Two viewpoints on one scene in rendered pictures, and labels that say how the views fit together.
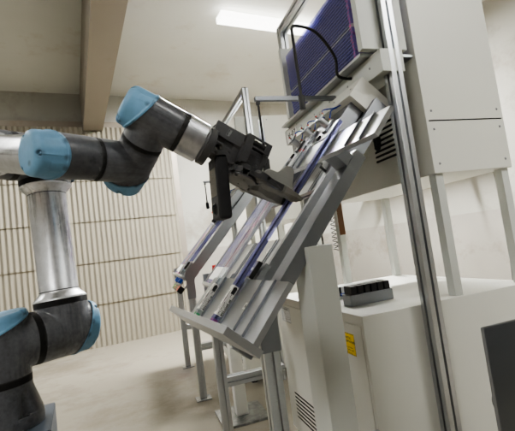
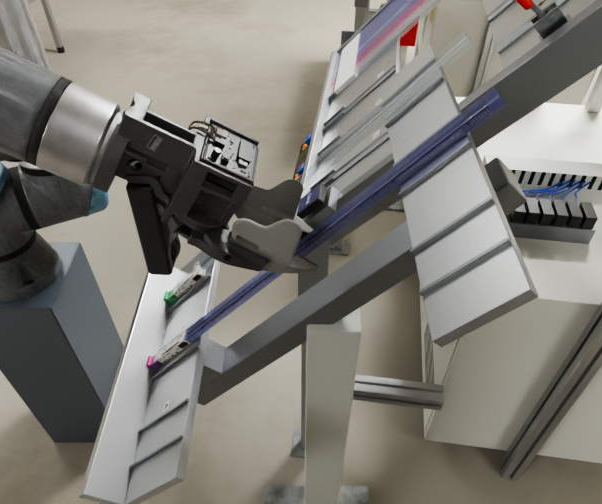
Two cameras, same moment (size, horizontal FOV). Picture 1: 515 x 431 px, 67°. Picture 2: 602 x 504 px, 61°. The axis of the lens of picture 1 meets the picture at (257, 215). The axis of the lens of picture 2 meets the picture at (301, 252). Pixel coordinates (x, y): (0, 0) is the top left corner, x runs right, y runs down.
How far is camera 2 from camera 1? 0.66 m
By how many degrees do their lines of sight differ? 54
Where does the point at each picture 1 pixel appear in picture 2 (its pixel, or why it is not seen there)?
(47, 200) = not seen: outside the picture
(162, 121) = not seen: outside the picture
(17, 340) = not seen: outside the picture
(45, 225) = not seen: outside the picture
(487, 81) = not seen: outside the picture
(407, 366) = (523, 354)
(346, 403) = (330, 453)
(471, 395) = not seen: outside the picture
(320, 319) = (312, 397)
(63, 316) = (51, 190)
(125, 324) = not seen: outside the picture
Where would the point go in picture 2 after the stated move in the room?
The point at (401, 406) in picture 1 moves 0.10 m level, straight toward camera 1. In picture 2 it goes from (488, 379) to (464, 413)
